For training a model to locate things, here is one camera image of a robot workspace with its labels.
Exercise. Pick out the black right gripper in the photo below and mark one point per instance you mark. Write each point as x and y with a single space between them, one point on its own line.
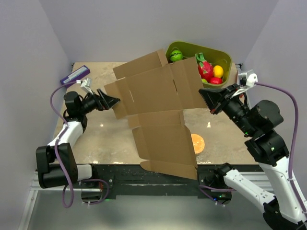
212 97

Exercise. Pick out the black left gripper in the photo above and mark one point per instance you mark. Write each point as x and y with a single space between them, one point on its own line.
103 102

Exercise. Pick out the brown cardboard box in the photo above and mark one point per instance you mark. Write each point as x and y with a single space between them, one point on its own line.
153 95

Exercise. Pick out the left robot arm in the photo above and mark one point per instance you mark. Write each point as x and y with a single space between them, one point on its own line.
56 165

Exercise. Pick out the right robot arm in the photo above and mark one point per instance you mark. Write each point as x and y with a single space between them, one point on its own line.
285 208

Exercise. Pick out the purple rectangular box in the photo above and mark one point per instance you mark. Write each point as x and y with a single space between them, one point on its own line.
78 74

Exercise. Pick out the red apple toy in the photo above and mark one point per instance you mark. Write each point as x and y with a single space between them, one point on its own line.
216 81

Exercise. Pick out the yellow orange fruit toy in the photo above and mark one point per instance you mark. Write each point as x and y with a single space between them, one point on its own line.
218 71

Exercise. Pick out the pink dragon fruit toy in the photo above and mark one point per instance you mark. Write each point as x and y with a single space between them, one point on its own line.
205 68

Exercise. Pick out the green plastic basket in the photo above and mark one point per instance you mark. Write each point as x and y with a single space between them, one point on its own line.
214 56

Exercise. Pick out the orange round disc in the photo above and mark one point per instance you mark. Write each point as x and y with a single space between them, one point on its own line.
198 143

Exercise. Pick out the green watermelon toy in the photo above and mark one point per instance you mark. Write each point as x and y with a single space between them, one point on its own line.
175 55

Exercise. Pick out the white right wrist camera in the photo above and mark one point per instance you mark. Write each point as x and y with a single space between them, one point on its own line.
247 80

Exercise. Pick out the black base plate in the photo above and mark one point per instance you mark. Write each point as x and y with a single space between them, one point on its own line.
113 180

